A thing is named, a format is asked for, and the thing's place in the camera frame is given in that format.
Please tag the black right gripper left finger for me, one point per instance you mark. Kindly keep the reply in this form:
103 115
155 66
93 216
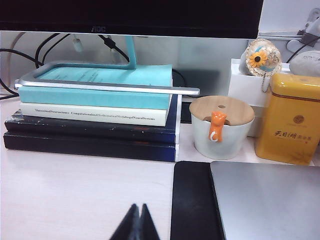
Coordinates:
130 225

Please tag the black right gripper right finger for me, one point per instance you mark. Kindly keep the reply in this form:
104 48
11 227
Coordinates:
147 225

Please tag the black mouse pad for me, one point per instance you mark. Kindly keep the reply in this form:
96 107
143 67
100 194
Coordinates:
195 200

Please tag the white ceramic cup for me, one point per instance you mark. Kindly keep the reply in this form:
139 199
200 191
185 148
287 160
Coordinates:
225 146

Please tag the orange cat figurine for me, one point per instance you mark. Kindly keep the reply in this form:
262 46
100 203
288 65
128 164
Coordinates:
217 125

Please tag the silver laptop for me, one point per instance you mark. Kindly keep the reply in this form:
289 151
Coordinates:
270 200

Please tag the white neuroscience book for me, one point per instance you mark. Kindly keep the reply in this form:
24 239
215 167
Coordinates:
75 109

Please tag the teal book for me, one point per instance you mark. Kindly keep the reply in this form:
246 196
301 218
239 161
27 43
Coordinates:
87 98

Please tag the silver and teal monitor stand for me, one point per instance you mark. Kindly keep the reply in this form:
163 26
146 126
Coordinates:
100 88

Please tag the wooden cup lid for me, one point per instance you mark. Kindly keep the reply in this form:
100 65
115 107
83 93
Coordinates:
237 110

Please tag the white cardboard box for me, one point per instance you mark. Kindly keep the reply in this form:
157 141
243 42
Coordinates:
240 87

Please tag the yellow tea tin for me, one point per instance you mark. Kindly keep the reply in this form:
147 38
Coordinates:
287 125

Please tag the straw hat sunflower charm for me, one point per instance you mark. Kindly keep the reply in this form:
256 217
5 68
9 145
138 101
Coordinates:
262 58

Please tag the grey plush toy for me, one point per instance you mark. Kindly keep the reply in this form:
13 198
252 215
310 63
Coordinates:
305 62

